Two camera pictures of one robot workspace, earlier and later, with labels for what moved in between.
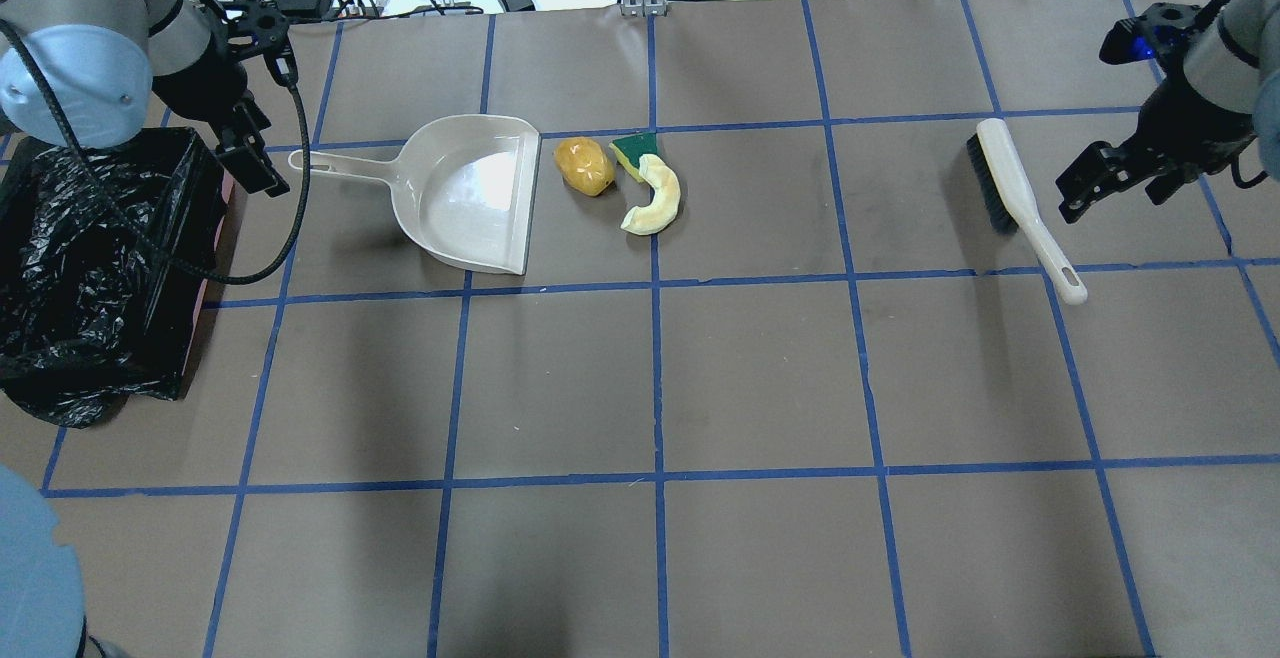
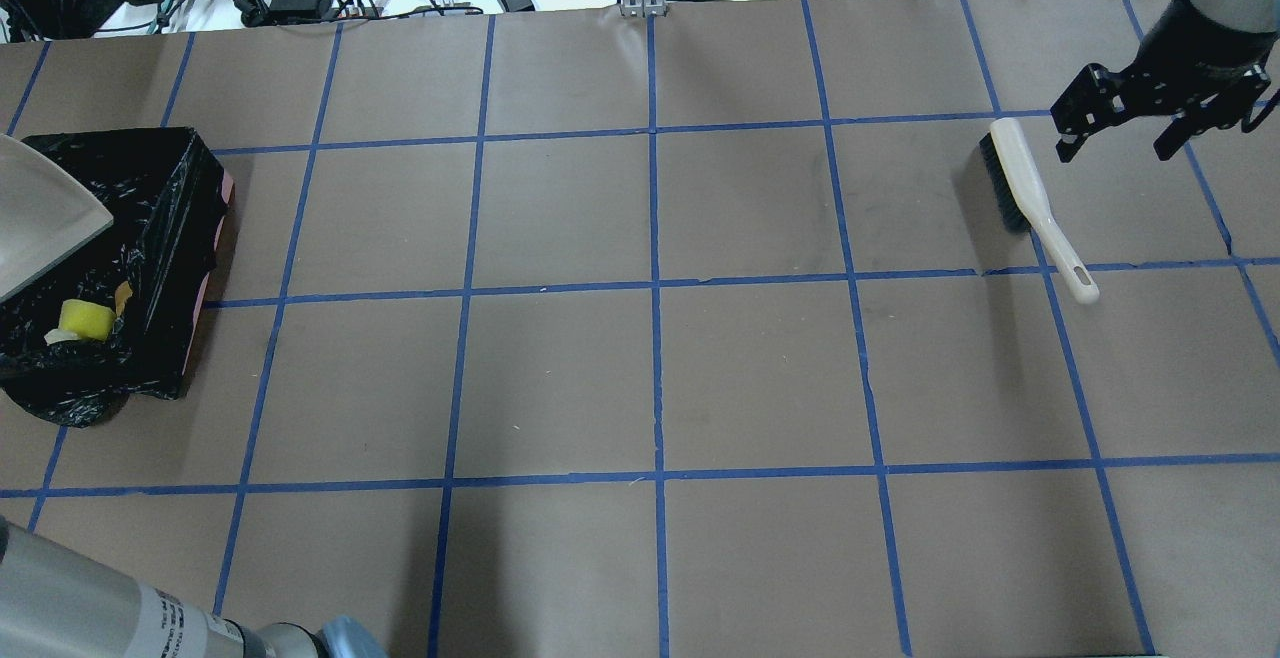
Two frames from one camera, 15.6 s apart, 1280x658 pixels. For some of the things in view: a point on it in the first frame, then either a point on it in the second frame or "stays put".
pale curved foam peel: [651, 218] -> [55, 335]
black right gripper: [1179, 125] -> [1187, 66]
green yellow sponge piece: [629, 150] -> [88, 319]
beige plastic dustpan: [464, 187] -> [47, 210]
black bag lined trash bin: [87, 314] stays put
